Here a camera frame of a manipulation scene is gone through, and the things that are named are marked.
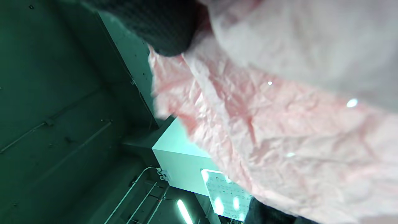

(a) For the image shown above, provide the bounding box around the person's right hand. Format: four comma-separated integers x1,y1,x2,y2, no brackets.
84,0,212,57

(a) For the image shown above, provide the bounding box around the person's left hand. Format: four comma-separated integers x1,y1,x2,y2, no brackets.
245,197,316,224

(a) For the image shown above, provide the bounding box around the pink crinkled paper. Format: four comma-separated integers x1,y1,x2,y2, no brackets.
149,0,398,224

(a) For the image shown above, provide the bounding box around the ceiling light strip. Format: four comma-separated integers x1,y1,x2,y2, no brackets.
177,199,194,224

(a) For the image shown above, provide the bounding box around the white conduit pipe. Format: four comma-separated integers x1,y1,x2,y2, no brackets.
125,182,158,224
104,166,160,224
146,186,170,224

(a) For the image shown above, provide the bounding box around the white junction box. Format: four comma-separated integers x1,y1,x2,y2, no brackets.
156,168,171,181

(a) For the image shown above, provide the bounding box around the white wall whiteboard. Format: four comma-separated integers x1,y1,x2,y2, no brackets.
201,169,253,222

